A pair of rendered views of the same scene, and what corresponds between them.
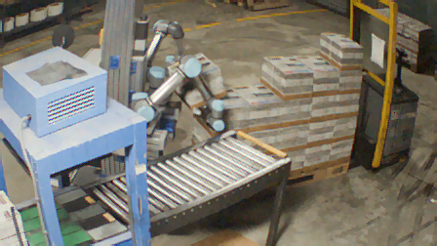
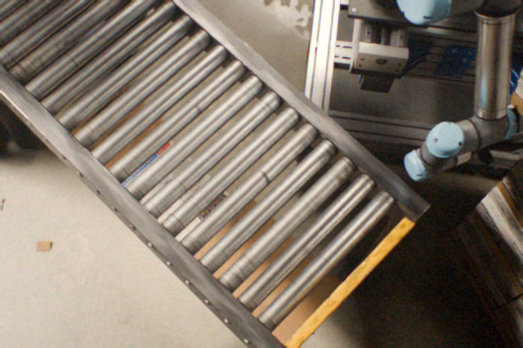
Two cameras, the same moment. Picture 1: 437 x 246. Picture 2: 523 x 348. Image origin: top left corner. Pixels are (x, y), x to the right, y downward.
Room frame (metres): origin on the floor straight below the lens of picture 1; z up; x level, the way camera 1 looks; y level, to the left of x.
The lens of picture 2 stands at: (3.37, -0.65, 2.46)
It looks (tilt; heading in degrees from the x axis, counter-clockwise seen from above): 70 degrees down; 84
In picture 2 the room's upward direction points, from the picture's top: 7 degrees clockwise
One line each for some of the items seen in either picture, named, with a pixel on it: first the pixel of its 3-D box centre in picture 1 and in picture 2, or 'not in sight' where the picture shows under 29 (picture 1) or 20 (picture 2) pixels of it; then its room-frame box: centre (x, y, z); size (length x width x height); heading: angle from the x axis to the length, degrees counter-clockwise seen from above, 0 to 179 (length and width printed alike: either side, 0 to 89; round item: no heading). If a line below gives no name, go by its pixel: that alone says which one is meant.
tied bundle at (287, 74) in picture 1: (287, 76); not in sight; (4.57, -0.52, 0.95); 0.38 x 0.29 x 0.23; 26
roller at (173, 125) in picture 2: (192, 177); (179, 120); (3.22, 0.13, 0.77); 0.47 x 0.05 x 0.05; 46
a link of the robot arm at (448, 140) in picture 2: (217, 108); (449, 142); (3.86, 0.02, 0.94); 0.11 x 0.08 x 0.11; 21
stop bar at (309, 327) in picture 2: (261, 143); (351, 283); (3.64, -0.29, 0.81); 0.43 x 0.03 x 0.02; 46
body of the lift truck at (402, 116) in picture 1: (386, 119); not in sight; (5.17, -1.78, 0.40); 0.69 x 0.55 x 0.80; 25
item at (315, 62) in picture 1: (316, 62); not in sight; (4.69, -0.79, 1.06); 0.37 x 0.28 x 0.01; 27
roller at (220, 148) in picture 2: (208, 171); (214, 153); (3.31, 0.04, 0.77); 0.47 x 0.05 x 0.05; 46
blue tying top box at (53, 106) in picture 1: (48, 86); not in sight; (2.44, 0.88, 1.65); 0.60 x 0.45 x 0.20; 46
